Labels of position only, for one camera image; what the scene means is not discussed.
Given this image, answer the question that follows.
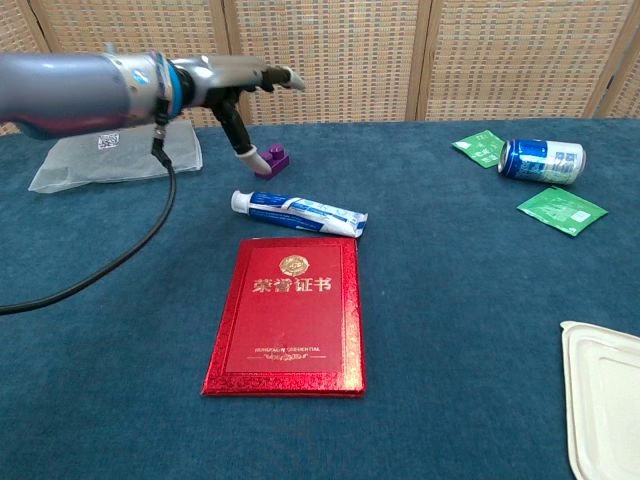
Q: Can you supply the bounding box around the purple toy building block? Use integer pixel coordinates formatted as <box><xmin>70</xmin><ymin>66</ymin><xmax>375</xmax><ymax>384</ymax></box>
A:
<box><xmin>253</xmin><ymin>143</ymin><xmax>291</xmax><ymax>180</ymax></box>

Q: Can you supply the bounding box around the white plastic container lid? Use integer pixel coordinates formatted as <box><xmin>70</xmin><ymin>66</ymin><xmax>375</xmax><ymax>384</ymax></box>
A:
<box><xmin>559</xmin><ymin>320</ymin><xmax>640</xmax><ymax>480</ymax></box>

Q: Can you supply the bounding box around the translucent white plastic pouch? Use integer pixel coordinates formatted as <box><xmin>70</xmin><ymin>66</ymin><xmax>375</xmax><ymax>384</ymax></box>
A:
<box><xmin>28</xmin><ymin>119</ymin><xmax>204</xmax><ymax>194</ymax></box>

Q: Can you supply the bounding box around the white and blue toothpaste tube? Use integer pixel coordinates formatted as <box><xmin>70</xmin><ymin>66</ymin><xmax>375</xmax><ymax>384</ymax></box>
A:
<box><xmin>230</xmin><ymin>189</ymin><xmax>369</xmax><ymax>239</ymax></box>

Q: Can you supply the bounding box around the red certificate book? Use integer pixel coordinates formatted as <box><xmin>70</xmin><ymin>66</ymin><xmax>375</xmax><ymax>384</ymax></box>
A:
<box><xmin>201</xmin><ymin>237</ymin><xmax>367</xmax><ymax>400</ymax></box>

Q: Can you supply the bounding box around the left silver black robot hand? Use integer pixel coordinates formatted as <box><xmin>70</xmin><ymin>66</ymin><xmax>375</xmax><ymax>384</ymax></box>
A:
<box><xmin>180</xmin><ymin>53</ymin><xmax>307</xmax><ymax>180</ymax></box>

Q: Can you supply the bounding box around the green sachet with white print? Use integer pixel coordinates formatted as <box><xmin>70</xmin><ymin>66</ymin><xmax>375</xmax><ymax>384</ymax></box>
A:
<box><xmin>451</xmin><ymin>129</ymin><xmax>507</xmax><ymax>171</ymax></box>
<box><xmin>516</xmin><ymin>186</ymin><xmax>609</xmax><ymax>236</ymax></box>

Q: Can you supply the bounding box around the blue felt table cover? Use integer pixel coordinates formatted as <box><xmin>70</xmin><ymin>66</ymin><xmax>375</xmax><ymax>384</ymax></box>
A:
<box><xmin>0</xmin><ymin>117</ymin><xmax>640</xmax><ymax>480</ymax></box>

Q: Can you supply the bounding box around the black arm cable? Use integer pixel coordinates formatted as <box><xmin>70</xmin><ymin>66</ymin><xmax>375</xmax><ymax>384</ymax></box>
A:
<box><xmin>0</xmin><ymin>97</ymin><xmax>178</xmax><ymax>316</ymax></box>

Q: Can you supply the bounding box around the woven bamboo folding screen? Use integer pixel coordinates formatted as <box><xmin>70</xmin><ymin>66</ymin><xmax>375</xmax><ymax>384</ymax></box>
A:
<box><xmin>0</xmin><ymin>0</ymin><xmax>640</xmax><ymax>137</ymax></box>

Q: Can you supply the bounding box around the blue and white drink can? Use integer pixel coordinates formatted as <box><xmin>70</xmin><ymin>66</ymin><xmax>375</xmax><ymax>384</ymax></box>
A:
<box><xmin>497</xmin><ymin>138</ymin><xmax>587</xmax><ymax>186</ymax></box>

